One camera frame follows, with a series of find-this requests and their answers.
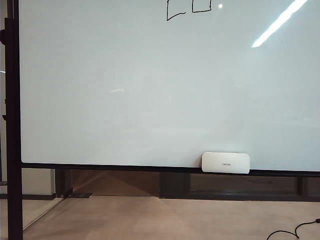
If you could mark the white whiteboard eraser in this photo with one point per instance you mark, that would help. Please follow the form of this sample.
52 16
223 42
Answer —
225 162

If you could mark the dark wooden post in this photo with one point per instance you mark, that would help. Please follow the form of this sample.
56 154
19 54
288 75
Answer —
63 182

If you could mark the white whiteboard panel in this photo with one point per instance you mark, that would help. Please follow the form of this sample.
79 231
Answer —
125 87

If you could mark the black whiteboard stand post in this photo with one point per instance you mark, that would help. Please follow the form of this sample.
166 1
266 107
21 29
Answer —
13 125

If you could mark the small black stand bracket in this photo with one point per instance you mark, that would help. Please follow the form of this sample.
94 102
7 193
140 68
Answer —
4 117

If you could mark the dark baseboard strip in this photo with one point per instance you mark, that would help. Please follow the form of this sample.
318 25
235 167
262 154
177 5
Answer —
37 196

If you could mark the black stand clamp knob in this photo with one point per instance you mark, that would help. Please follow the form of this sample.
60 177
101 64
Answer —
2 36

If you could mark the dark wooden low cabinet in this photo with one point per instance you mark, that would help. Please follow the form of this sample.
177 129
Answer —
225 186

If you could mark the black whiteboard bottom rail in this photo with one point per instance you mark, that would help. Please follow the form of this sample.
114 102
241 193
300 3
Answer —
125 167

